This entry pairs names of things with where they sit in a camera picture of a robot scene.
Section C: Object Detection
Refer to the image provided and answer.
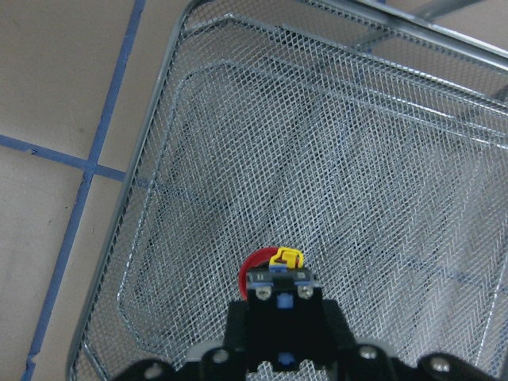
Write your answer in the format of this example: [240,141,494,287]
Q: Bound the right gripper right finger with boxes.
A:
[322,299,495,380]

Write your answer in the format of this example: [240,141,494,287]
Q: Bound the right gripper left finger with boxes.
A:
[114,301,248,380]

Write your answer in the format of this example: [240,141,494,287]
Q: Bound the red push button switch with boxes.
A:
[237,245,325,374]

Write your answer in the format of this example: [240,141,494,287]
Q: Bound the wire mesh shelf basket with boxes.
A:
[67,1,507,380]

